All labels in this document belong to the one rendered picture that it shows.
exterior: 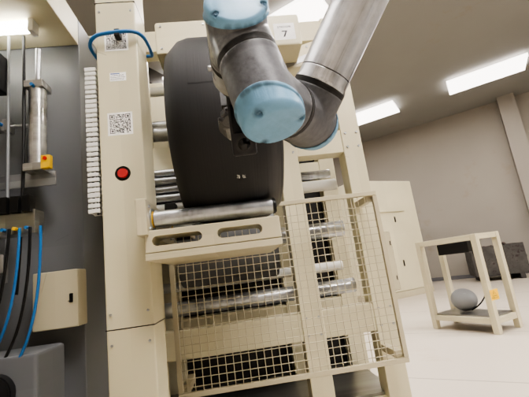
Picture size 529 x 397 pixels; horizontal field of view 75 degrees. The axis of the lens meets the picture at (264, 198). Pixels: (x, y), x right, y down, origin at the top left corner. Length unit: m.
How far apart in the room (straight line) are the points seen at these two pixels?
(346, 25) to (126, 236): 0.79
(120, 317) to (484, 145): 8.57
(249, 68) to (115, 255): 0.75
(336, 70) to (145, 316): 0.80
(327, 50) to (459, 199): 8.37
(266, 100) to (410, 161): 8.74
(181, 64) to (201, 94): 0.11
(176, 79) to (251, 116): 0.53
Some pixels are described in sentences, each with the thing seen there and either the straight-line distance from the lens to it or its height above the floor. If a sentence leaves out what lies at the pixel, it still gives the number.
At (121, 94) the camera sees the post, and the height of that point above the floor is 1.32.
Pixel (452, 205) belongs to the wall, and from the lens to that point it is 8.88.
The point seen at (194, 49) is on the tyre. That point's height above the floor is 1.33.
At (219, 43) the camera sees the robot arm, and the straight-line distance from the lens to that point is 0.53.
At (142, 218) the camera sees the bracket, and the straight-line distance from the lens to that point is 0.95.
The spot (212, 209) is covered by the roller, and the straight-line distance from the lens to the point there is 0.96.
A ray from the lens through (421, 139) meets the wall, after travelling 9.22.
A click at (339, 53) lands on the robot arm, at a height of 1.03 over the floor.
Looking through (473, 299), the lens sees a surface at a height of 0.24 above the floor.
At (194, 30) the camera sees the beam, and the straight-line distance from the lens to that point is 1.64.
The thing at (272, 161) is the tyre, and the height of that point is 1.00.
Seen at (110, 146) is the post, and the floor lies 1.15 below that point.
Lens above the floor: 0.72
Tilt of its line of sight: 12 degrees up
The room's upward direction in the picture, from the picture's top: 8 degrees counter-clockwise
